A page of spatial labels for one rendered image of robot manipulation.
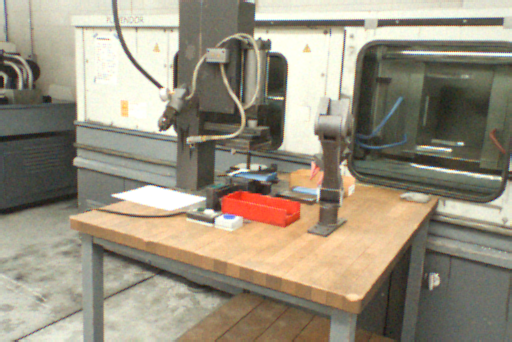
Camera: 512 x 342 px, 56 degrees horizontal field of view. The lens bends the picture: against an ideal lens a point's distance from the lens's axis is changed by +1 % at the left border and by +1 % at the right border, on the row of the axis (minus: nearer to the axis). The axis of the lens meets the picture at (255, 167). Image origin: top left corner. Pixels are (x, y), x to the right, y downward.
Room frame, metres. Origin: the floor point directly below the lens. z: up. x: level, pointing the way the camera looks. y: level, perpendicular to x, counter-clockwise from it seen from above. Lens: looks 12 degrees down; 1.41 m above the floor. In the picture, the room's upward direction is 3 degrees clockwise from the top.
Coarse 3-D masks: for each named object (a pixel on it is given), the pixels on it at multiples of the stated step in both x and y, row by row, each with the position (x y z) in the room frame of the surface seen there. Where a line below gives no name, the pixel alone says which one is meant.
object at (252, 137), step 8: (248, 120) 1.85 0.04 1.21; (256, 120) 1.85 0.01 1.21; (208, 128) 1.91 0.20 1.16; (216, 128) 1.89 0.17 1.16; (224, 128) 1.87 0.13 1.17; (232, 128) 1.86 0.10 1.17; (248, 128) 1.82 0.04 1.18; (256, 128) 1.82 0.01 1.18; (264, 128) 1.83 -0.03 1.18; (240, 136) 1.83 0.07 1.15; (248, 136) 1.81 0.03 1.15; (256, 136) 1.83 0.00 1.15; (264, 136) 1.90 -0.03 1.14; (232, 144) 1.78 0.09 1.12; (240, 144) 1.76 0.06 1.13; (248, 144) 1.75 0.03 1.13; (256, 144) 1.80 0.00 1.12; (264, 144) 1.85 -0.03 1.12; (232, 152) 1.80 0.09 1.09
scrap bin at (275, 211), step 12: (240, 192) 1.71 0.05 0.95; (228, 204) 1.60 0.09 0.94; (240, 204) 1.58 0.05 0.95; (252, 204) 1.55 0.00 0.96; (264, 204) 1.66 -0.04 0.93; (276, 204) 1.64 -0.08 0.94; (288, 204) 1.61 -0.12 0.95; (300, 204) 1.59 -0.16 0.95; (240, 216) 1.58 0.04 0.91; (252, 216) 1.55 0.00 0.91; (264, 216) 1.53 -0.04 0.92; (276, 216) 1.51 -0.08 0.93; (288, 216) 1.61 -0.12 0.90
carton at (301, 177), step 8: (296, 176) 2.01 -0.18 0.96; (304, 176) 1.99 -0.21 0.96; (320, 176) 2.08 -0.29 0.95; (344, 176) 2.02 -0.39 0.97; (296, 184) 2.01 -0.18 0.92; (304, 184) 1.99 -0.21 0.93; (312, 184) 1.97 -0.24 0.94; (320, 184) 1.95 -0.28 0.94; (344, 184) 1.90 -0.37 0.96; (352, 184) 2.00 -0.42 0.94; (344, 192) 1.90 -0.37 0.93; (352, 192) 2.00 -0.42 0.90
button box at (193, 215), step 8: (96, 208) 1.58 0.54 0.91; (136, 216) 1.53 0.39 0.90; (144, 216) 1.52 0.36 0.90; (152, 216) 1.53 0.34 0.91; (160, 216) 1.53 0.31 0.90; (168, 216) 1.54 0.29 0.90; (192, 216) 1.51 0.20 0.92; (200, 216) 1.49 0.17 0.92; (208, 216) 1.48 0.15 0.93; (216, 216) 1.49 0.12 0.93; (208, 224) 1.48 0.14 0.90
